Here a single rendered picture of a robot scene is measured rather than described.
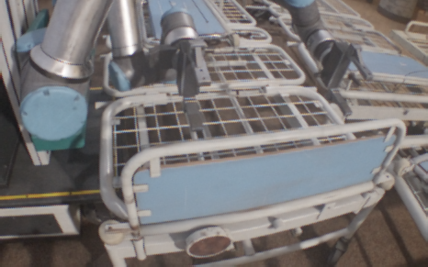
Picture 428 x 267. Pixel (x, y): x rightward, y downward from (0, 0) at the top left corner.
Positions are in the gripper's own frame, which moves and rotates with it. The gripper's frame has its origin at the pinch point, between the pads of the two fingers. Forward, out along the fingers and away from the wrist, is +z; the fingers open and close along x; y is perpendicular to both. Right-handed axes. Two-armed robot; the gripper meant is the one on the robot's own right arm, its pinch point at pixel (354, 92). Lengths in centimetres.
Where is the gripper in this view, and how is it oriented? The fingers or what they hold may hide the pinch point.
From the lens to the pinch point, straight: 84.6
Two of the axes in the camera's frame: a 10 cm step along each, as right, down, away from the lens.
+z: 2.3, 7.6, -6.1
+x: 1.3, -6.4, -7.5
